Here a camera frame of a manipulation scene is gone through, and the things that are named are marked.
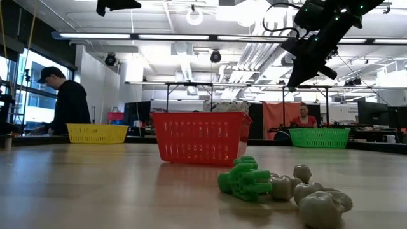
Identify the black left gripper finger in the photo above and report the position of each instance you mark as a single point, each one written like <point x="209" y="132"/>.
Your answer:
<point x="125" y="4"/>

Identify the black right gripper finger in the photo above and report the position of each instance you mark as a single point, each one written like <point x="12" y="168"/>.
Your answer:
<point x="306" y="73"/>
<point x="296" y="71"/>

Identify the green plastic hand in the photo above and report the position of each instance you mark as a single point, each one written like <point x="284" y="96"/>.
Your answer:
<point x="245" y="161"/>
<point x="245" y="184"/>
<point x="292" y="89"/>

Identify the red plastic basket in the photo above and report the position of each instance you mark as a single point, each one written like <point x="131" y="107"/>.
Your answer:
<point x="200" y="140"/>

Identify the overhead LED light bar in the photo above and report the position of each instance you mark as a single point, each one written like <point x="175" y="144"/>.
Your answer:
<point x="95" y="36"/>

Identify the person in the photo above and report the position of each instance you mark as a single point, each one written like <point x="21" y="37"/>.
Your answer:
<point x="70" y="105"/>
<point x="303" y="121"/>

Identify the orange curtain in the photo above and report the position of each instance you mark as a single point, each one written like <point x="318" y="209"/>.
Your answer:
<point x="276" y="121"/>

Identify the black ceiling spotlight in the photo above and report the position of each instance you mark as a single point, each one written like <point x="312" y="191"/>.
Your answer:
<point x="110" y="59"/>
<point x="215" y="56"/>

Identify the green plastic basket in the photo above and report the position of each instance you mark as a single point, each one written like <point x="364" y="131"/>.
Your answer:
<point x="319" y="138"/>

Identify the black computer monitor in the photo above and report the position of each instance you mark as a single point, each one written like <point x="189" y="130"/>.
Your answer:
<point x="136" y="113"/>
<point x="397" y="117"/>
<point x="372" y="113"/>

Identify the patterned cloth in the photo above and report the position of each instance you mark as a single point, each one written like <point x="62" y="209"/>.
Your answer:
<point x="222" y="106"/>

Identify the white cup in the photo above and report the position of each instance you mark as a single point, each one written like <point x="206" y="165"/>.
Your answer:
<point x="8" y="143"/>
<point x="389" y="139"/>

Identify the red storage box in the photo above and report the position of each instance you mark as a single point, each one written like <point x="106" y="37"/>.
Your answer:
<point x="115" y="116"/>

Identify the large glass window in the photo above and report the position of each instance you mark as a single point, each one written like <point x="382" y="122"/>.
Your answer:
<point x="25" y="105"/>

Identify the yellow plastic basket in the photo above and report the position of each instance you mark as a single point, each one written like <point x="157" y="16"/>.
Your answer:
<point x="97" y="133"/>

